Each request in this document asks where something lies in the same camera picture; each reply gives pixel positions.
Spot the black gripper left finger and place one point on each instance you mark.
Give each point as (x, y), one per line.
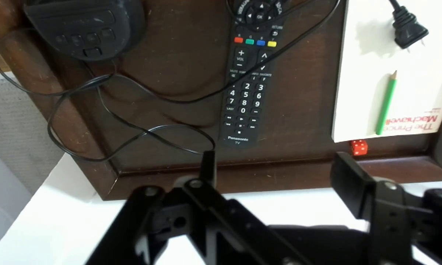
(181, 225)

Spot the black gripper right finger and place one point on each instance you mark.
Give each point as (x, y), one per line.
(402, 220)

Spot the black Panasonic remote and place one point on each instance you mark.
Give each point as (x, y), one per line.
(247, 88)

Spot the small red die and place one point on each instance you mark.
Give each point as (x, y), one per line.
(359, 147)

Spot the green pen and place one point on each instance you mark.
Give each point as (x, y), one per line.
(386, 104)

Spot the white paper sheet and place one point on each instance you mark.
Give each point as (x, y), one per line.
(417, 92)

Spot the dark wooden nightstand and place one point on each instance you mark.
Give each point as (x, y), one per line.
(171, 73)

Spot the black power plug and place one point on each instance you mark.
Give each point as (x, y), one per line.
(407, 29)

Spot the black alarm clock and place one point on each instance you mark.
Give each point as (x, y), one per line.
(82, 26)

